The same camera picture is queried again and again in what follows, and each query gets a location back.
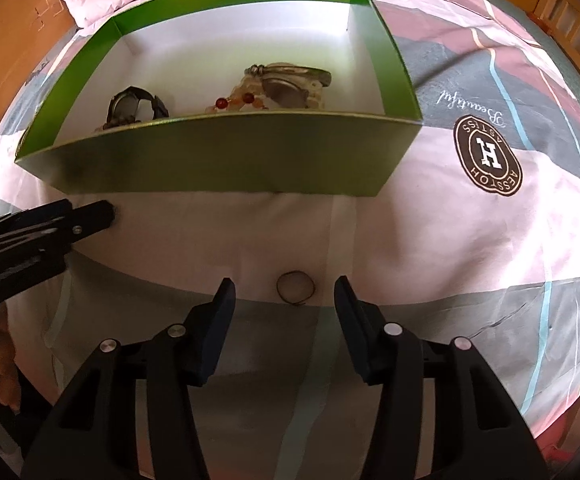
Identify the plaid bed sheet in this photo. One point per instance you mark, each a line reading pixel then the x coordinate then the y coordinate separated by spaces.
pixel 444 260

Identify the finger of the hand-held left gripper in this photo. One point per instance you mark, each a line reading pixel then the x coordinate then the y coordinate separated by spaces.
pixel 92 217

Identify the black wristwatch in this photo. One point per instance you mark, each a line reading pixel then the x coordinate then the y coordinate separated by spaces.
pixel 130 105

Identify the wooden headboard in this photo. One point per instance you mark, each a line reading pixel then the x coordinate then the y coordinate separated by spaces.
pixel 0 35

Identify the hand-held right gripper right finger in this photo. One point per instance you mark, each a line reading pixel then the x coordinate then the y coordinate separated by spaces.
pixel 352 340

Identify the person's left hand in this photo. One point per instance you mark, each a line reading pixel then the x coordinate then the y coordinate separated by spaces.
pixel 5 360

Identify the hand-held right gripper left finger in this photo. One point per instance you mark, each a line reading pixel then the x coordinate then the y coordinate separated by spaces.
pixel 217 340

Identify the green cardboard box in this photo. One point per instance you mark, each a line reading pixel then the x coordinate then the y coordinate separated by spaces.
pixel 220 160

